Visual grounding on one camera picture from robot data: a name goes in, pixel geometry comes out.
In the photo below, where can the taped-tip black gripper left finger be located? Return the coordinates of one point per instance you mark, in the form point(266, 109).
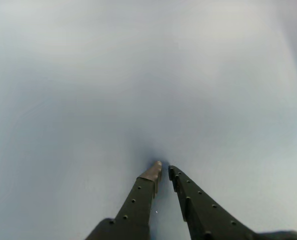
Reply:
point(138, 200)

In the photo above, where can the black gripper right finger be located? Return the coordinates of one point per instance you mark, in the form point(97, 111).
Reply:
point(203, 212)

